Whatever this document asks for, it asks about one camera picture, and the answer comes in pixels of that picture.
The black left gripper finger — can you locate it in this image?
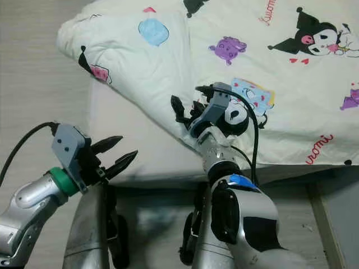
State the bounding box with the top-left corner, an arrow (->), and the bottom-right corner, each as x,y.
93,136 -> 124,154
107,150 -> 140,178

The cream cartoon print quilt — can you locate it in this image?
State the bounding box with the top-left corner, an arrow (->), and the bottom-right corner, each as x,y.
57,0 -> 359,166

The mattress with white sheet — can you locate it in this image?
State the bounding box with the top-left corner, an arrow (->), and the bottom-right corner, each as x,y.
89,78 -> 359,185

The robot left leg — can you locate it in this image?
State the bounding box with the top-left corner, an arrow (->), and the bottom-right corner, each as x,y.
65,185 -> 130,269

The robot leg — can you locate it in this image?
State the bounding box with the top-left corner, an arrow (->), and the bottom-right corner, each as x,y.
65,185 -> 130,269
179,182 -> 236,269

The robot right leg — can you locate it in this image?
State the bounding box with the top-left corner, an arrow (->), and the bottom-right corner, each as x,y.
179,182 -> 236,269

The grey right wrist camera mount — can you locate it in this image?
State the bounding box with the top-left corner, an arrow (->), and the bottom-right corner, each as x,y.
190,83 -> 233,138

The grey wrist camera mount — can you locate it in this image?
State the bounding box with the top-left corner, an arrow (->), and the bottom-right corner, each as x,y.
190,83 -> 233,138
52,123 -> 90,194

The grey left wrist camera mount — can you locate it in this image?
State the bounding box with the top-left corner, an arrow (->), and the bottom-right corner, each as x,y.
52,123 -> 90,194

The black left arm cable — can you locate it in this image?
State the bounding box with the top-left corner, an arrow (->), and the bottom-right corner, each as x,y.
0,122 -> 59,180

